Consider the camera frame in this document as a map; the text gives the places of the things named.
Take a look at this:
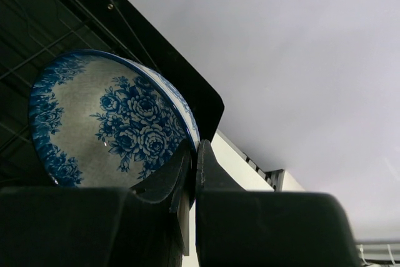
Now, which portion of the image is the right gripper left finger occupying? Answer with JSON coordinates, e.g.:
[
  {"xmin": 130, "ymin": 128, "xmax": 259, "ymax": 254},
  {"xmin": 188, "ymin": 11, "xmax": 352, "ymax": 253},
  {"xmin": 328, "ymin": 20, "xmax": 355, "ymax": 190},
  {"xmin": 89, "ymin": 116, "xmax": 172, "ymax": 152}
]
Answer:
[{"xmin": 130, "ymin": 140, "xmax": 192, "ymax": 256}]

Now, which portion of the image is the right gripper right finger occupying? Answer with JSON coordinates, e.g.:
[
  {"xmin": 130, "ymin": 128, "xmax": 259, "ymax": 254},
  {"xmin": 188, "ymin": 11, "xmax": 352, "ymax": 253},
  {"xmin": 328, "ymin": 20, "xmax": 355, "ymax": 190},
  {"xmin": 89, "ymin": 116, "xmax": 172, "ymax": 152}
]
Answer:
[{"xmin": 195, "ymin": 140, "xmax": 244, "ymax": 266}]

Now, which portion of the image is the blue floral bowl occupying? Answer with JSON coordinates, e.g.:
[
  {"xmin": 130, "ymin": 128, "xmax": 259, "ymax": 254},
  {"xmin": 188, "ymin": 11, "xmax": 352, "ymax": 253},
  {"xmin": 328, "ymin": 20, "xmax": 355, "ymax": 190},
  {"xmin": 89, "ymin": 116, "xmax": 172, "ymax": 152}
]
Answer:
[{"xmin": 28, "ymin": 49, "xmax": 200, "ymax": 188}]

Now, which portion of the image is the black dish rack tray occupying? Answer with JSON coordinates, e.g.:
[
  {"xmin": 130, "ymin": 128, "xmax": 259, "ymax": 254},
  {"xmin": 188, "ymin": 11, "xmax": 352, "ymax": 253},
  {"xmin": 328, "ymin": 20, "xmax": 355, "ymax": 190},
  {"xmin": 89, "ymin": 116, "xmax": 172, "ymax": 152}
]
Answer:
[{"xmin": 1, "ymin": 0, "xmax": 224, "ymax": 187}]

